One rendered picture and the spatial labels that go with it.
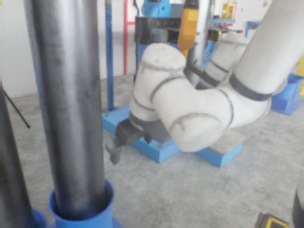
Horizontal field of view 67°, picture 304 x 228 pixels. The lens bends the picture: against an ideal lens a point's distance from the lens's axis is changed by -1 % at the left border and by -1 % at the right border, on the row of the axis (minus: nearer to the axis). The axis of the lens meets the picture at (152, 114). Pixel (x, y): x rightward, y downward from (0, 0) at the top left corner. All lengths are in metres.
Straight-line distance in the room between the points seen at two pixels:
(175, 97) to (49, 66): 0.46
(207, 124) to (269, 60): 0.15
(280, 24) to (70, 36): 0.54
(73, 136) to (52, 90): 0.17
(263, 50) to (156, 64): 0.18
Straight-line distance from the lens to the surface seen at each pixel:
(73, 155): 0.89
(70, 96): 0.78
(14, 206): 0.89
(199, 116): 0.39
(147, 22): 1.86
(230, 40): 0.86
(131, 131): 0.57
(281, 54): 0.43
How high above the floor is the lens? 1.18
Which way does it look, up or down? 26 degrees down
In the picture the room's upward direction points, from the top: 3 degrees clockwise
